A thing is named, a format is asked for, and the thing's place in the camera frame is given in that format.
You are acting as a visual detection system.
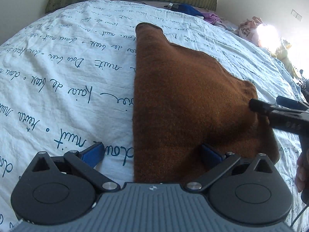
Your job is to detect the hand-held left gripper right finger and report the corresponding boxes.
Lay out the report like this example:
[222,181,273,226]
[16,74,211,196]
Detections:
[185,144,276,194]

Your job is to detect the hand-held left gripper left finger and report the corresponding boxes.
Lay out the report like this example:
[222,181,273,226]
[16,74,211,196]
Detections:
[31,142,121,194]

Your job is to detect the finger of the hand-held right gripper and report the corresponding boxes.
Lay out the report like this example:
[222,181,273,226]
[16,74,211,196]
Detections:
[249,98,274,117]
[276,95,309,113]

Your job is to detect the brown knit sweater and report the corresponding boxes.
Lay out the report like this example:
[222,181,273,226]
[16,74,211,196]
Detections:
[132,22,280,184]

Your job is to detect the person's right hand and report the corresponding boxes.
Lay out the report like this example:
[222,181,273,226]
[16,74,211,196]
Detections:
[295,147,309,195]

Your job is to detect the pale yellow cloth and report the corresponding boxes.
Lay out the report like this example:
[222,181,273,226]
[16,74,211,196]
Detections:
[272,37,301,79]

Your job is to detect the pink cloth pile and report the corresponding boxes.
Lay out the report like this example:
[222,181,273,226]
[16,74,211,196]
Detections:
[239,16,266,43]

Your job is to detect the white script-print bedsheet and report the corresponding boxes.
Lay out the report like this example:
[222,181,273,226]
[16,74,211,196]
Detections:
[0,0,309,231]

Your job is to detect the purple cloth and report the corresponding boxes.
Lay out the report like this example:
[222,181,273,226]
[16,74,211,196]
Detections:
[203,12,223,26]

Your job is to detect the blue cloth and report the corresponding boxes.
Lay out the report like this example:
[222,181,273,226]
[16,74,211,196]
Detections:
[178,3,206,18]

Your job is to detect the white wall switch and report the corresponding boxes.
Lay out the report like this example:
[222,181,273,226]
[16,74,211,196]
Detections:
[291,9,303,22]

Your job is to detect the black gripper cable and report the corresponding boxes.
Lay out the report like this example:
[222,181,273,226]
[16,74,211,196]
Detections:
[289,202,309,231]

